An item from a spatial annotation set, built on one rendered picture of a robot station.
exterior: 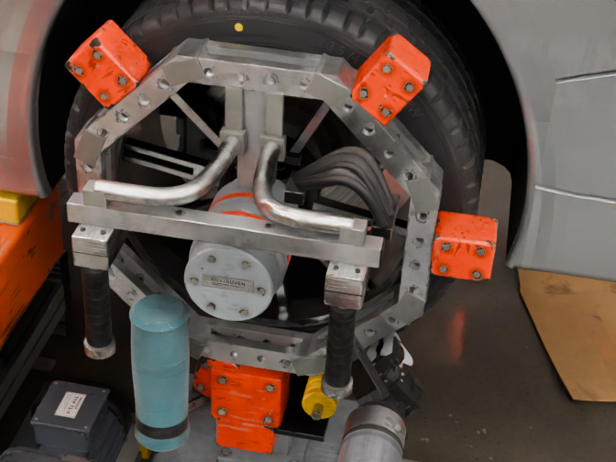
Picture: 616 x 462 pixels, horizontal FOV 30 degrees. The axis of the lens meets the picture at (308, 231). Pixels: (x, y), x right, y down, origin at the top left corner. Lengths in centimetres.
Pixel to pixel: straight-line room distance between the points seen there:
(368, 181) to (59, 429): 78
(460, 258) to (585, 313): 139
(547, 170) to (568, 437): 105
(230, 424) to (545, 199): 64
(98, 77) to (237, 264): 33
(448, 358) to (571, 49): 131
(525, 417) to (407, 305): 102
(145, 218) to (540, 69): 61
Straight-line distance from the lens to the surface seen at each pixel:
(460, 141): 169
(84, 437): 202
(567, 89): 171
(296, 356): 185
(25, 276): 208
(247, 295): 161
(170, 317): 173
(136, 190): 151
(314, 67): 159
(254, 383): 189
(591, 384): 284
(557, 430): 272
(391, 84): 156
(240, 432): 197
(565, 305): 307
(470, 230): 170
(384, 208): 153
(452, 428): 266
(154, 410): 182
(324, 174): 151
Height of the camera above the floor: 182
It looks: 34 degrees down
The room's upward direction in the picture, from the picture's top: 3 degrees clockwise
